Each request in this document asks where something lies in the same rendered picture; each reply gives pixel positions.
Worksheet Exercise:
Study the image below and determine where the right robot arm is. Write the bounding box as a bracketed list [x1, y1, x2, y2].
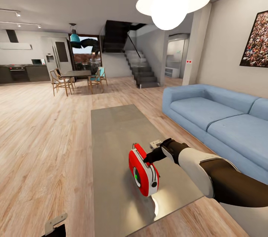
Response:
[143, 138, 268, 237]

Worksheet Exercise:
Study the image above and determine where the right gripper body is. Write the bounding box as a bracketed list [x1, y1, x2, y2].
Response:
[146, 148, 165, 164]

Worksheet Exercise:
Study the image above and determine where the radio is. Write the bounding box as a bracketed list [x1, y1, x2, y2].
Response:
[129, 144, 160, 197]

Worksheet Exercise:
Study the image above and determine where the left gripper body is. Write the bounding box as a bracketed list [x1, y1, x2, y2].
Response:
[41, 224, 66, 237]

